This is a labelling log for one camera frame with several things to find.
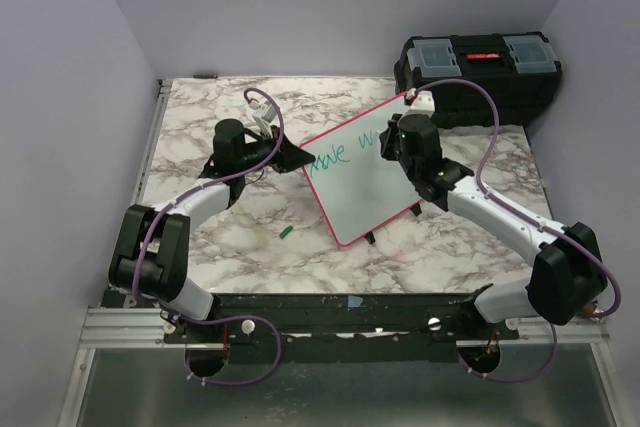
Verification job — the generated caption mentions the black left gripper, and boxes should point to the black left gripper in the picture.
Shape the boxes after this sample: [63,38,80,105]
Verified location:
[238,126,316,175]

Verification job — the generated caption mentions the pink framed whiteboard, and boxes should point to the pink framed whiteboard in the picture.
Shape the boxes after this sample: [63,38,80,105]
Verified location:
[300,94,421,247]

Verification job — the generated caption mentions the green marker cap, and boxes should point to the green marker cap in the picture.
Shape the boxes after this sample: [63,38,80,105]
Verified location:
[279,225,293,239]

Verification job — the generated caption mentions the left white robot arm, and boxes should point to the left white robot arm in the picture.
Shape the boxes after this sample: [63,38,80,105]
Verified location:
[108,119,316,342]

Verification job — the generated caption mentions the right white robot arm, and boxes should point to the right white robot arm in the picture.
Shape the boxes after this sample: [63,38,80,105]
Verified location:
[380,114,608,339]

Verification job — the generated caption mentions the black whiteboard clip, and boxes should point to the black whiteboard clip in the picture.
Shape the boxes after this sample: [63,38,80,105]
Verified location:
[411,203,422,216]
[364,232,376,245]

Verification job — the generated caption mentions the black plastic toolbox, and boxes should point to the black plastic toolbox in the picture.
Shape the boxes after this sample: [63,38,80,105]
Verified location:
[393,32,562,127]

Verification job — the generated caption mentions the blue tape piece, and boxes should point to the blue tape piece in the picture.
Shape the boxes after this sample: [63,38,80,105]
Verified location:
[347,295,364,309]

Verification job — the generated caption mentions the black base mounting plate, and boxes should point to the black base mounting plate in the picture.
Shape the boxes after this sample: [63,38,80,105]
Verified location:
[164,293,519,364]

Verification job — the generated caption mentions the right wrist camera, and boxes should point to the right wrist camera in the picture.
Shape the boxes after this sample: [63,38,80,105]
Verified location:
[404,88,436,118]

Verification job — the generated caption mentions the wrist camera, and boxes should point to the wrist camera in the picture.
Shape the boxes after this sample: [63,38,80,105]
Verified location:
[249,99,276,137]
[404,88,436,118]

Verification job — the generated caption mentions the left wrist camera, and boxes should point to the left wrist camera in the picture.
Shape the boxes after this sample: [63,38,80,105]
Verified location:
[249,99,276,137]

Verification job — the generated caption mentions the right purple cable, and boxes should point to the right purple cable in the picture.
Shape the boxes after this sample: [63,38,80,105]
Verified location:
[407,78,624,383]

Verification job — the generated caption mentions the aluminium table edge rail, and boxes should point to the aluminium table edge rail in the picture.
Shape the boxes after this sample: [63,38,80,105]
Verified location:
[54,78,174,427]

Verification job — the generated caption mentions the brown cable connector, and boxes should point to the brown cable connector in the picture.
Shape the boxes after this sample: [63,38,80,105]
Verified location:
[583,301,602,321]

